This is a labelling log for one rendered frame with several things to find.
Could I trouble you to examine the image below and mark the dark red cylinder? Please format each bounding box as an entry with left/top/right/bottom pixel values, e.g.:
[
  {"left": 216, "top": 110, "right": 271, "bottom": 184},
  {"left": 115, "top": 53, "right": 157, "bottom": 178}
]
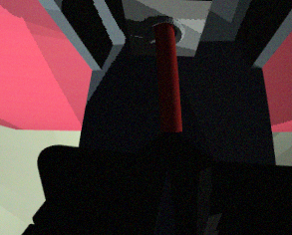
[{"left": 154, "top": 23, "right": 182, "bottom": 132}]

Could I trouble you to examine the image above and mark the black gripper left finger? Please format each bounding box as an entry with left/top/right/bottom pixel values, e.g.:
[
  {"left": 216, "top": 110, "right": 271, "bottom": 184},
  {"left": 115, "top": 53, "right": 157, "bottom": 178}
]
[{"left": 37, "top": 131, "right": 171, "bottom": 235}]

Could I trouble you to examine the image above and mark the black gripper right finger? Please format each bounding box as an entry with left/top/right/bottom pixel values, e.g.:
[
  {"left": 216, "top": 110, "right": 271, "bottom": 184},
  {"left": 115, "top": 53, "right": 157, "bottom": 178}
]
[{"left": 168, "top": 132, "right": 292, "bottom": 235}]

